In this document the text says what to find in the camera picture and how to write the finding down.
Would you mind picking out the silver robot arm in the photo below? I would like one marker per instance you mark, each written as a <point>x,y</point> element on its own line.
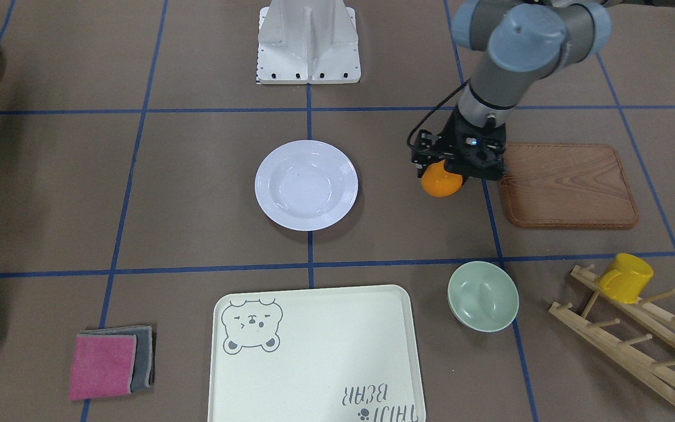
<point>522,42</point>

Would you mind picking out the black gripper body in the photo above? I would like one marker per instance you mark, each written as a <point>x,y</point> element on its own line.
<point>451,135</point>

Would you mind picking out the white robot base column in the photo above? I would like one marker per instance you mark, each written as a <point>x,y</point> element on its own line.
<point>308,42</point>

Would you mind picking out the green bowl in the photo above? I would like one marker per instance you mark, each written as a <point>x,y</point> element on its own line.
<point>483,297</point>

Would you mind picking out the white round plate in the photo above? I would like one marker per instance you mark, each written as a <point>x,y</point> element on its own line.
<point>306,185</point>

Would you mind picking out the cream bear tray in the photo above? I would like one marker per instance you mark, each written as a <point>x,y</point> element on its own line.
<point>324,354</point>

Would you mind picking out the pink cloth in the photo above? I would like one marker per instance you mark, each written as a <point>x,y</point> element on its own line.
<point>102,366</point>

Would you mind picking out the grey cloth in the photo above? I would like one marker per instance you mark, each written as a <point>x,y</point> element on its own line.
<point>144,351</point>

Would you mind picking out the wooden tray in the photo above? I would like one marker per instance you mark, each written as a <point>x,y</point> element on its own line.
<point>577,186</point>

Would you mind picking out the orange fruit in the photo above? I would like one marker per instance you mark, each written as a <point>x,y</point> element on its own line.
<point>438,182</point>

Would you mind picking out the wooden mug rack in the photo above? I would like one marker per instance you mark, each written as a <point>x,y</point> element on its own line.
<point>639,337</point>

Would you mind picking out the yellow mug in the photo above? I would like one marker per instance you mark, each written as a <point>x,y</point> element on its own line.
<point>625,278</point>

